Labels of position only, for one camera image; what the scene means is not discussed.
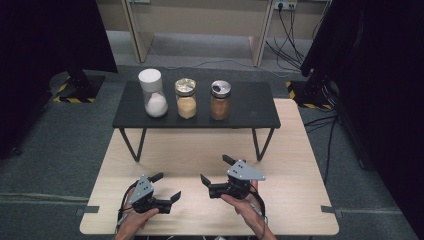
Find person's right hand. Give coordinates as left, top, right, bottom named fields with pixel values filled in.
left=220, top=179, right=268, bottom=233

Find black curtain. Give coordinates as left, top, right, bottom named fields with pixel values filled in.
left=0, top=0, right=118, bottom=159
left=299, top=0, right=424, bottom=239

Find left hand-held gripper cable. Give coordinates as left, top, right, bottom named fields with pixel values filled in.
left=116, top=181, right=138, bottom=234

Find white power strip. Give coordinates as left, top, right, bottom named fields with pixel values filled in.
left=273, top=0, right=298, bottom=10

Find gold lid glass jar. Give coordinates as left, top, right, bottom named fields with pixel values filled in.
left=174, top=77, right=198, bottom=120

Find black cables below power strip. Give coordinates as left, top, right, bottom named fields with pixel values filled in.
left=265, top=6, right=306, bottom=73

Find person's left hand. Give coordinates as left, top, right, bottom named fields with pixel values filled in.
left=114, top=207, right=160, bottom=240

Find black stand base striped tape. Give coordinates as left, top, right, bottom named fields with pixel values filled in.
left=53, top=68, right=106, bottom=104
left=285, top=71, right=338, bottom=111

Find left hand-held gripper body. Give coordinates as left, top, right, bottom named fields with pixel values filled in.
left=128, top=174, right=173, bottom=215

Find right hand-held gripper cable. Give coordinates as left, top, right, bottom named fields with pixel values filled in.
left=249, top=184, right=268, bottom=240

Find black metal leg shelf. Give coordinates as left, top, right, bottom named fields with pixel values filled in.
left=111, top=80, right=282, bottom=163

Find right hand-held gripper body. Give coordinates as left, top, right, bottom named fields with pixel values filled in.
left=208, top=159, right=267, bottom=201

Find beige wooden desk frame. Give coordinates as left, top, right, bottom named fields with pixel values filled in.
left=120, top=0, right=275, bottom=67

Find hand-held gripper cable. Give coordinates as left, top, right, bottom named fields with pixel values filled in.
left=116, top=181, right=138, bottom=234
left=249, top=184, right=268, bottom=240

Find black floor cables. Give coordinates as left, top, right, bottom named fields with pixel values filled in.
left=303, top=113, right=339, bottom=184

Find white lid glass jar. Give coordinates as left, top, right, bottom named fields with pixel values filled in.
left=137, top=68, right=169, bottom=119

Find white floor cable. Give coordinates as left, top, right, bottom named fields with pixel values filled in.
left=148, top=39, right=303, bottom=79

